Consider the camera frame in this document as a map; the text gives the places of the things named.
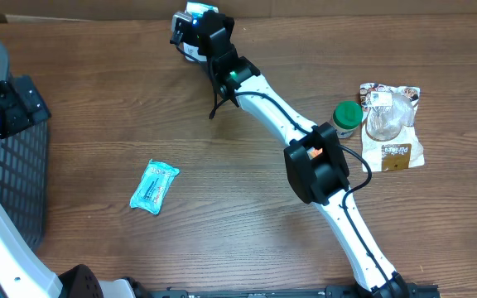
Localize green lid white jar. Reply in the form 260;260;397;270
330;101;363;139

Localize large teal wipes pack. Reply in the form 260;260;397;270
129;160;180;215

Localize beige paper bag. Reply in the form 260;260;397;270
359;83;425;172

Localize small teal tissue pack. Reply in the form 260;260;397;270
185;2;219;18

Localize orange tissue pack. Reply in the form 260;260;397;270
307;147;323;160

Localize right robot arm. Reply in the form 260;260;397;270
192;10;409;297

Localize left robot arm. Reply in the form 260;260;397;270
0;76;146;297

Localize white barcode scanner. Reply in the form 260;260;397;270
182;3;219;64

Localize grey plastic mesh basket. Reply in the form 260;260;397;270
0;42;49;250

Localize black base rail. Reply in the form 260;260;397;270
138;283;442;298

